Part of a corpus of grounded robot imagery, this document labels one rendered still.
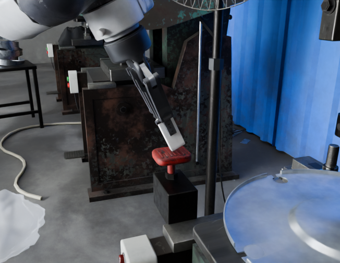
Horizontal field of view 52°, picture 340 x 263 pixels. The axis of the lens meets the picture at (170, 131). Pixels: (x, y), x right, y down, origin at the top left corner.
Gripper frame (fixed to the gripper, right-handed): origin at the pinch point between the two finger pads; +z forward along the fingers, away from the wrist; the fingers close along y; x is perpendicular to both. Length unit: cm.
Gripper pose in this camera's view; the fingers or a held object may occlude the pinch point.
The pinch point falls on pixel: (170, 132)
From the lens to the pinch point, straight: 66.6
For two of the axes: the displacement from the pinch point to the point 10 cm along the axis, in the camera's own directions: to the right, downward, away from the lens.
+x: 8.5, -5.0, 1.5
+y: 3.4, 3.2, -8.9
